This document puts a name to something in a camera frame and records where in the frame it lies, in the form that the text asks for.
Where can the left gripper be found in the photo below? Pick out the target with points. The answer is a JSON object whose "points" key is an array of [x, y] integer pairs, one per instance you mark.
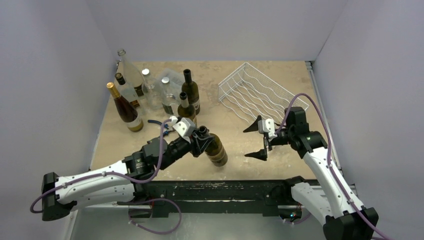
{"points": [[197, 145]]}

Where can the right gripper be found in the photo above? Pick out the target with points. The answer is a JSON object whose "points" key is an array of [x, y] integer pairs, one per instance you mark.
{"points": [[265, 141]]}

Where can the dark green bottle silver cap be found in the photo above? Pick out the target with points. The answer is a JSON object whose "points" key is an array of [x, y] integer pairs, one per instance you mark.
{"points": [[186, 109]]}

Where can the white wire wine rack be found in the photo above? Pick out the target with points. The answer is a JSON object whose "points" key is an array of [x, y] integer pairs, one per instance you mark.
{"points": [[264, 88]]}

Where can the dark bottle black cap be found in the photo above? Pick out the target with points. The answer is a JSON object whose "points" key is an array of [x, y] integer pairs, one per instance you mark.
{"points": [[191, 89]]}

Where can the round clear bottle silver cap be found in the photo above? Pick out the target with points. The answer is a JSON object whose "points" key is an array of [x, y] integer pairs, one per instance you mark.
{"points": [[152, 90]]}

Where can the amber bottle gold foil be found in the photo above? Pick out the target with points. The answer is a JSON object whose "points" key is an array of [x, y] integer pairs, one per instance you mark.
{"points": [[126, 111]]}

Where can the square bottle gold black cap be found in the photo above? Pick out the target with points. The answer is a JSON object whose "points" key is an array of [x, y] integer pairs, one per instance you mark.
{"points": [[127, 91]]}

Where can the tall clear glass bottle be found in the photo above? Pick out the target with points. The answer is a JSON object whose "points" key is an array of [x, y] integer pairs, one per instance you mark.
{"points": [[132, 74]]}

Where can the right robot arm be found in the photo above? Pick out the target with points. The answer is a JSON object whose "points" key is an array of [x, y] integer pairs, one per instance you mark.
{"points": [[342, 215]]}

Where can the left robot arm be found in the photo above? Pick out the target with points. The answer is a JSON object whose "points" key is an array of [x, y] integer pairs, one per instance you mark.
{"points": [[116, 182]]}

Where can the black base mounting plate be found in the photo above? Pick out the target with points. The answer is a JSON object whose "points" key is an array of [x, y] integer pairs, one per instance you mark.
{"points": [[265, 197]]}

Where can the clear plastic compartment box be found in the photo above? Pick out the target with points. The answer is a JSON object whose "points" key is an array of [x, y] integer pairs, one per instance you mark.
{"points": [[176, 80]]}

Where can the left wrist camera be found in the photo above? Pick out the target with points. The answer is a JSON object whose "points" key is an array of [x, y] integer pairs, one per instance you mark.
{"points": [[183, 126]]}

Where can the blue handled pliers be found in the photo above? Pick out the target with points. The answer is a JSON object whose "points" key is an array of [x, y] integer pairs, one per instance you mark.
{"points": [[167, 128]]}

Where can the aluminium frame rail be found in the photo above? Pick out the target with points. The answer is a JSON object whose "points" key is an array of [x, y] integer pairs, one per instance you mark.
{"points": [[309, 67]]}

